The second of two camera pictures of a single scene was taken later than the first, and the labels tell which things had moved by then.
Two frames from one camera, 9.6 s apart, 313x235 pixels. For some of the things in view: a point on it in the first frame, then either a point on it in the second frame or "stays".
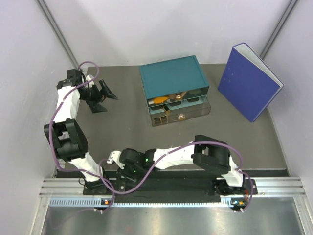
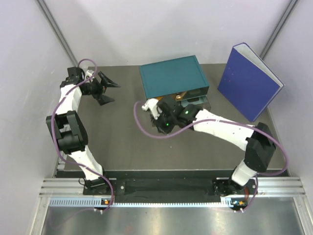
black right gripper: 130,174 → 157,122
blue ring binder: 248,82 stays
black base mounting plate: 169,186 stays
